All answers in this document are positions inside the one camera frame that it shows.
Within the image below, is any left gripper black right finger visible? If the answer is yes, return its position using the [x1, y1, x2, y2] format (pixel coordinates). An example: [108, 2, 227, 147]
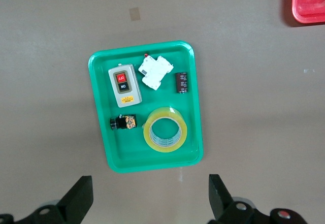
[208, 174, 254, 224]

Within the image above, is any white circuit breaker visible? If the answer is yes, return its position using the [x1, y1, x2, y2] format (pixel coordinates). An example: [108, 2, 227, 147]
[138, 53, 174, 91]

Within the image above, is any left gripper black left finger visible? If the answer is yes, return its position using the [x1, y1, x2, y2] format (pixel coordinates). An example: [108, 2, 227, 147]
[15, 175, 94, 224]

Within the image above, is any yellowish clear tape roll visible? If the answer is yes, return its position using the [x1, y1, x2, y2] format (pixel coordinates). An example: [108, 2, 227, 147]
[143, 106, 188, 153]

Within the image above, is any red plastic tray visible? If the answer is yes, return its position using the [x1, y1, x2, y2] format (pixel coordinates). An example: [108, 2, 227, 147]
[291, 0, 325, 24]

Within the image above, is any brown tape scrap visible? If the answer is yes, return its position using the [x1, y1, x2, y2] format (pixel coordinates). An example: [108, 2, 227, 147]
[128, 7, 141, 21]

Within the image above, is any grey on-off switch box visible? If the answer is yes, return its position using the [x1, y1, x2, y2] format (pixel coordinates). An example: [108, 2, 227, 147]
[108, 63, 143, 108]

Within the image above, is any green plastic tray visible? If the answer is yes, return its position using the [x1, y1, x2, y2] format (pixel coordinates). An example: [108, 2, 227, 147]
[88, 40, 204, 174]

